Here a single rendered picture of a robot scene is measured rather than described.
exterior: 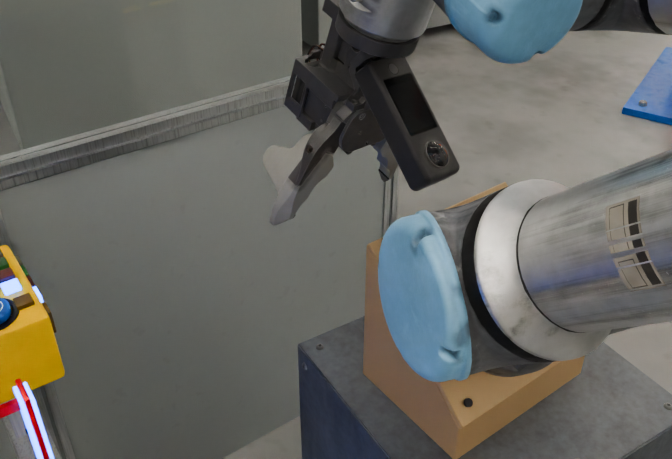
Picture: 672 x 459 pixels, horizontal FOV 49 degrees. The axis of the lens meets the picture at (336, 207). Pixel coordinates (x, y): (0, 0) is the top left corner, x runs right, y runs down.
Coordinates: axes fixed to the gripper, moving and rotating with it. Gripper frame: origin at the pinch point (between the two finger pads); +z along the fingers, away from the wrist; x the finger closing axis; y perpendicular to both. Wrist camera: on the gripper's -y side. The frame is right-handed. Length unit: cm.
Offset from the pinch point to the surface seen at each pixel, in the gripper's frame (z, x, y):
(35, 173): 39, 7, 55
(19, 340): 19.2, 27.0, 12.4
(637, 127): 118, -279, 58
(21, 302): 17.9, 25.3, 15.9
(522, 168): 127, -208, 69
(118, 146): 37, -7, 54
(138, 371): 88, -7, 40
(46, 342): 20.5, 24.5, 11.8
